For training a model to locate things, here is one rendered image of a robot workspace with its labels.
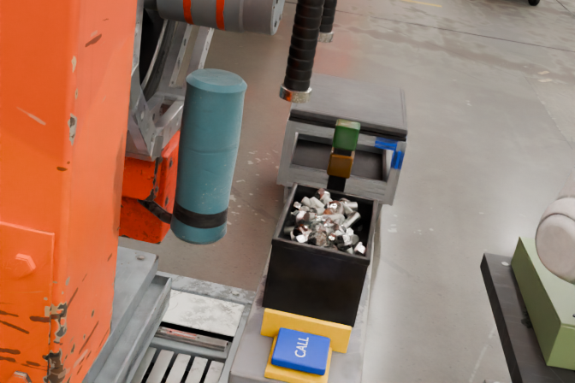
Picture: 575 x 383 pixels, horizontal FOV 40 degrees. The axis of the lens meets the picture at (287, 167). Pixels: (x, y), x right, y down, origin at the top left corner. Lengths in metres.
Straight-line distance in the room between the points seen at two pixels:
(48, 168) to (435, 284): 1.65
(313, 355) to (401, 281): 1.17
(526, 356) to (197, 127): 0.73
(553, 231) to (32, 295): 0.84
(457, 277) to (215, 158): 1.25
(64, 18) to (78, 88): 0.06
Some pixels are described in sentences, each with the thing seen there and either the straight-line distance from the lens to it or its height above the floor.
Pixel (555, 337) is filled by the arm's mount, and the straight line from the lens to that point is 1.47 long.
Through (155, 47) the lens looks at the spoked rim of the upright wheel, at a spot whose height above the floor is 0.68.
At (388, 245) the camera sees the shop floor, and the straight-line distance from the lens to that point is 2.36.
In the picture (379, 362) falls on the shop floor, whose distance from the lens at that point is 1.88.
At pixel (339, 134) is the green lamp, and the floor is 0.65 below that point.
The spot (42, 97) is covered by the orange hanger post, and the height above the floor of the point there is 0.86.
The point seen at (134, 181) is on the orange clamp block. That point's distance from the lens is 1.30.
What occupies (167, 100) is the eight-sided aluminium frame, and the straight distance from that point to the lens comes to 1.42.
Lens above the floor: 1.11
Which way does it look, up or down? 24 degrees down
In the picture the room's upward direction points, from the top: 10 degrees clockwise
